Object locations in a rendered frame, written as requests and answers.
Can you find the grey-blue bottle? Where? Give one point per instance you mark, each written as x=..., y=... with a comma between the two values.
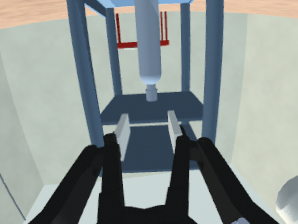
x=148, y=44

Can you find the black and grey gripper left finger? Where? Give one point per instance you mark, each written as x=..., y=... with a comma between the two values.
x=68, y=201

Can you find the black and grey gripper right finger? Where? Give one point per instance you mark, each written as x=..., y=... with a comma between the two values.
x=232, y=202

